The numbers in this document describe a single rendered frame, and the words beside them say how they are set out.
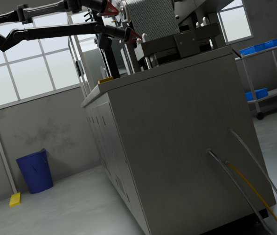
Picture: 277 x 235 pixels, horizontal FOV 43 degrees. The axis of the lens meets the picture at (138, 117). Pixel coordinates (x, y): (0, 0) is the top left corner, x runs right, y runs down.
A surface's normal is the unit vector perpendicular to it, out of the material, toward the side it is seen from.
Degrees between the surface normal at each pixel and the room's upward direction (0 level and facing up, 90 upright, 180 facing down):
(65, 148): 90
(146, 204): 90
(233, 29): 90
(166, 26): 90
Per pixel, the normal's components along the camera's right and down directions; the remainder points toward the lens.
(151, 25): 0.19, 0.00
